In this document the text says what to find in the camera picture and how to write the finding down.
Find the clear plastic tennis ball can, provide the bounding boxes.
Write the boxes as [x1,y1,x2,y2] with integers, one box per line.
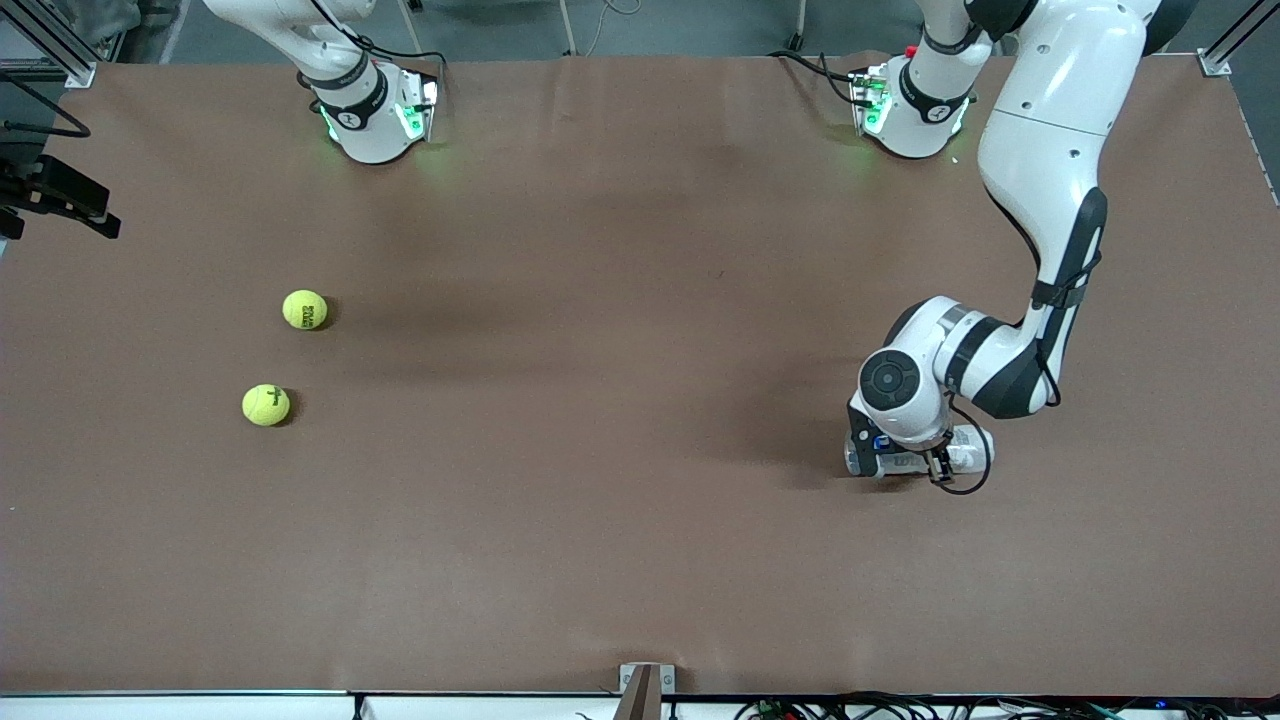
[845,425,995,479]

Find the white floor cable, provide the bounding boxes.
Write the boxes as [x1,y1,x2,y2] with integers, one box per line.
[585,0,643,57]

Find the aluminium frame extrusion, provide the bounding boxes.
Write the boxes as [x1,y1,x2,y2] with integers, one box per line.
[1198,0,1280,78]
[15,0,98,89]

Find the black base power cable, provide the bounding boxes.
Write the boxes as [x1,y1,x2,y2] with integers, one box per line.
[768,48,863,107]
[300,0,448,77]

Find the tangled cable bundle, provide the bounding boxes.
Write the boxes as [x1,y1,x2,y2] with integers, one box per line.
[735,690,1280,720]

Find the yellow tennis ball black logo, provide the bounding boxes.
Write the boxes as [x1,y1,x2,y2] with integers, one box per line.
[242,384,292,428]

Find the grey fabric bundle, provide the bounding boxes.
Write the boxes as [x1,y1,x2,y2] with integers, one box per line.
[40,0,143,47]

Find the yellow tennis ball black lettering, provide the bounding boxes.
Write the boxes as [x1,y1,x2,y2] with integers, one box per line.
[283,289,329,332]

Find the grey camera post bracket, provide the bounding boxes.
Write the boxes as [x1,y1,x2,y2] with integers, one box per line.
[618,663,676,720]

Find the brown table cover sheet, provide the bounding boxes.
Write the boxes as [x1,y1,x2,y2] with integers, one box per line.
[0,50,1280,698]

